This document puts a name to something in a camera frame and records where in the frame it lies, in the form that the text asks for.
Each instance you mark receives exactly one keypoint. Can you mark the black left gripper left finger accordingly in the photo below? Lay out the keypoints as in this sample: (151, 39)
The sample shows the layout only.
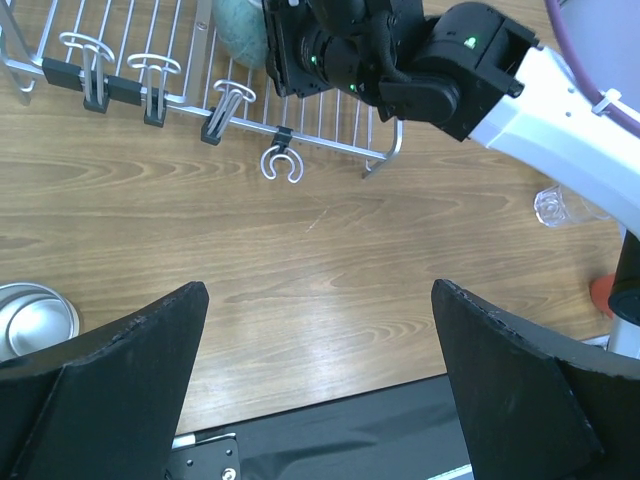
(105, 404)

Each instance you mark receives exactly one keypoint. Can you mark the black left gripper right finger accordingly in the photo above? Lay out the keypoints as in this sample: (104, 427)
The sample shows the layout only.
(533, 403)

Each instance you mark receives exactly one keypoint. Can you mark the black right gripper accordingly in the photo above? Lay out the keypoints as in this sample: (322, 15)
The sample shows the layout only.
(315, 46)

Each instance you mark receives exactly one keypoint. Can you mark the large teal glazed mug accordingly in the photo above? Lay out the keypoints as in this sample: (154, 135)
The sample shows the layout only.
(241, 29)

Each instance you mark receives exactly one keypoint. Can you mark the orange mug white inside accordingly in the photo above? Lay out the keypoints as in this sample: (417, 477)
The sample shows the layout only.
(600, 290)

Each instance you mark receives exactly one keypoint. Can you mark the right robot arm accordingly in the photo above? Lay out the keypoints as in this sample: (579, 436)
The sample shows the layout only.
(474, 73)

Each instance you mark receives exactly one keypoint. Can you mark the beige brown steel tumbler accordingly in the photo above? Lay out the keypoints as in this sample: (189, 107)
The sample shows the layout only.
(34, 317)

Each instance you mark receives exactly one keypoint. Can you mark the clear faceted glass cup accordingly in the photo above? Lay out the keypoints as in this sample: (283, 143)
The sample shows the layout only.
(559, 206)

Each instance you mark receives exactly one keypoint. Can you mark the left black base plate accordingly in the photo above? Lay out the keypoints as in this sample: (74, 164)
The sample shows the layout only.
(199, 456)

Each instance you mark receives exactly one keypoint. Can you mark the silver wire dish rack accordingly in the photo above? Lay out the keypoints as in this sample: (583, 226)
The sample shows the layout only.
(170, 56)

